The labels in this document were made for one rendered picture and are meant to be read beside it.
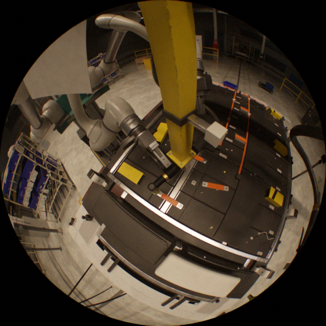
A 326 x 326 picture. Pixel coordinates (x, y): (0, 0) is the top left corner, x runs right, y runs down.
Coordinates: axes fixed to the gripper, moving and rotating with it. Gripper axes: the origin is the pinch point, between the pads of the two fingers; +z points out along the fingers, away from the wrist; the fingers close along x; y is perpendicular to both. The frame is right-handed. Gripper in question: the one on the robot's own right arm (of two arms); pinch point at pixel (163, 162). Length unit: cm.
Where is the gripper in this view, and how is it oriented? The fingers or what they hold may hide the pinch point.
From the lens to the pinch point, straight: 44.0
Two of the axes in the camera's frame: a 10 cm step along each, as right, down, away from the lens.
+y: 7.4, -6.4, 1.8
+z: 6.4, 7.6, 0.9
